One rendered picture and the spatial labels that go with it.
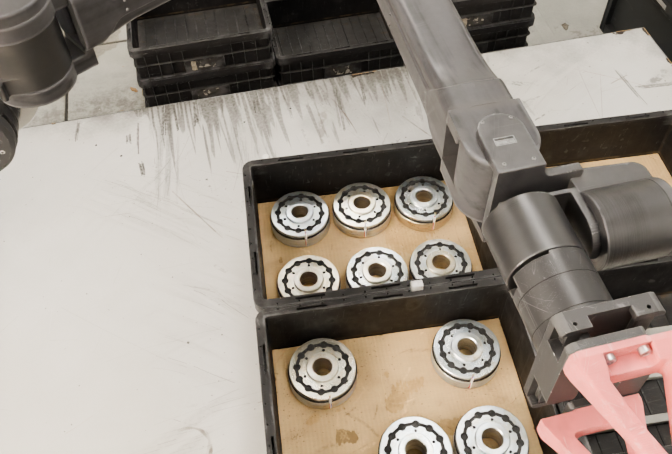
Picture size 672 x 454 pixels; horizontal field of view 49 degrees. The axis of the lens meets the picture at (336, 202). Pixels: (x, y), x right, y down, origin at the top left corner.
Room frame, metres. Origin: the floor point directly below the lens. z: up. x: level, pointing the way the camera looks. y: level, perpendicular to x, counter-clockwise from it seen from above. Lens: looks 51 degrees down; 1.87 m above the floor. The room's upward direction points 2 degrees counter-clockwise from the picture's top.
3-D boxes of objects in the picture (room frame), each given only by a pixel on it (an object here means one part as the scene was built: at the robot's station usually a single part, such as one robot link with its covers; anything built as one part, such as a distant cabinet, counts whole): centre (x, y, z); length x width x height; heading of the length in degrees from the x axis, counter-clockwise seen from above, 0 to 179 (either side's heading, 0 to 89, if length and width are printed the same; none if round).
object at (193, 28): (1.76, 0.38, 0.37); 0.40 x 0.30 x 0.45; 101
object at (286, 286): (0.65, 0.05, 0.86); 0.10 x 0.10 x 0.01
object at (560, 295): (0.23, -0.15, 1.45); 0.07 x 0.07 x 0.10; 12
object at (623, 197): (0.33, -0.17, 1.45); 0.12 x 0.11 x 0.09; 12
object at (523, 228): (0.29, -0.14, 1.45); 0.07 x 0.07 x 0.06; 12
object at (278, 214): (0.79, 0.06, 0.86); 0.10 x 0.10 x 0.01
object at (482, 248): (0.73, -0.05, 0.87); 0.40 x 0.30 x 0.11; 97
